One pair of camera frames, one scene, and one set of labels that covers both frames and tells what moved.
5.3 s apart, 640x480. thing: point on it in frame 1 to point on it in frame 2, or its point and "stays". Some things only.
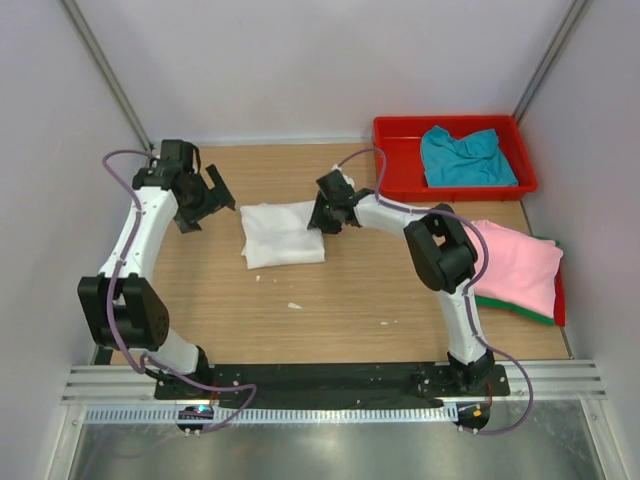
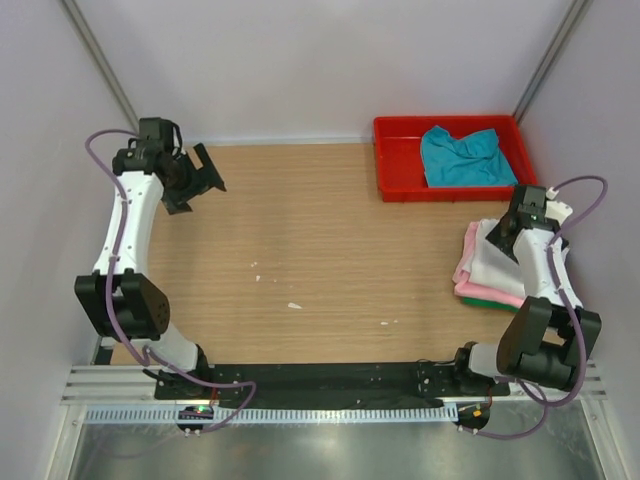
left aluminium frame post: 90,39 stays
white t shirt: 278,234 to 490,267
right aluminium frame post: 579,10 stays
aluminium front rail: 549,379 stays
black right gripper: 318,223 to 496,238
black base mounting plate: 332,385 stays
